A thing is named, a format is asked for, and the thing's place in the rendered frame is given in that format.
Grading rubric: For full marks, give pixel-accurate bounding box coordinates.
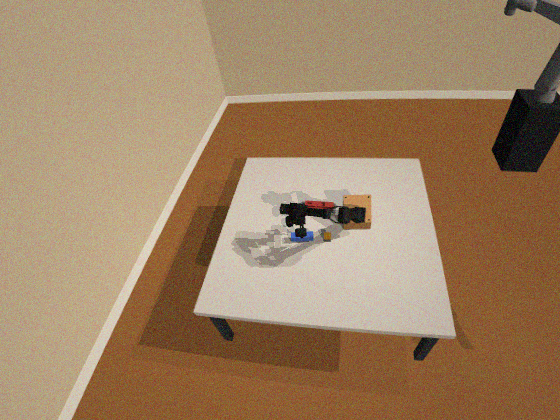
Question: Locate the red rectangular block with two square sockets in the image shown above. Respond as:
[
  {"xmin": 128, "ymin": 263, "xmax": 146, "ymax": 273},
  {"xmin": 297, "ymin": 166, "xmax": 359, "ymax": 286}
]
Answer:
[{"xmin": 305, "ymin": 200, "xmax": 334, "ymax": 209}]

